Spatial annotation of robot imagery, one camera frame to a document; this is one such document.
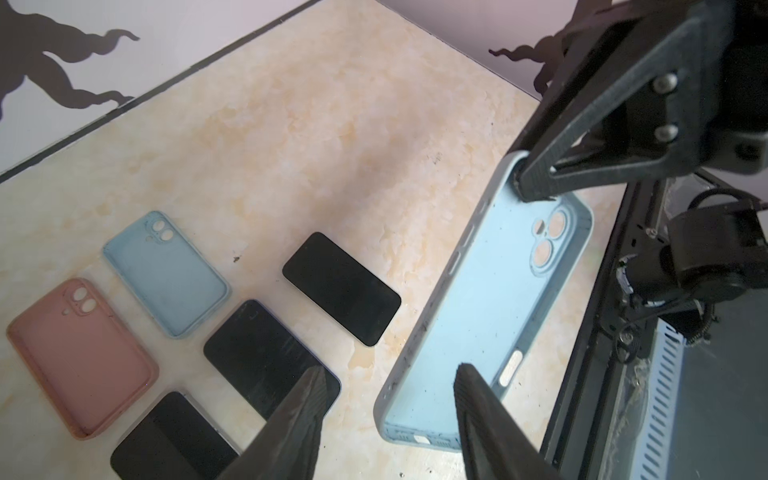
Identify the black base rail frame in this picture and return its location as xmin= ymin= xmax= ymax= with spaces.
xmin=540 ymin=181 xmax=667 ymax=479

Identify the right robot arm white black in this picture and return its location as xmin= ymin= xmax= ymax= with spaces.
xmin=507 ymin=1 xmax=767 ymax=342

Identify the black smartphone from pink case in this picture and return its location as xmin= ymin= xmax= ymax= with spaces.
xmin=110 ymin=391 xmax=239 ymax=479

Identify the white slotted cable duct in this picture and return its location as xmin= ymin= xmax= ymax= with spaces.
xmin=629 ymin=320 xmax=685 ymax=479

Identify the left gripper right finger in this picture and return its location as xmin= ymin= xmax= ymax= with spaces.
xmin=454 ymin=363 xmax=560 ymax=480

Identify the light blue phone case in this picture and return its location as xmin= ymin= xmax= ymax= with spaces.
xmin=373 ymin=151 xmax=593 ymax=451
xmin=102 ymin=210 xmax=231 ymax=339

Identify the pink silicone phone case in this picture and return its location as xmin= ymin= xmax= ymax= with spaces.
xmin=6 ymin=278 xmax=159 ymax=440

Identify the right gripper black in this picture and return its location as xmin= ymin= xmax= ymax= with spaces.
xmin=511 ymin=1 xmax=767 ymax=202

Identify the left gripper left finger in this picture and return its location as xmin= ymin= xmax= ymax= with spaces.
xmin=219 ymin=366 xmax=328 ymax=479

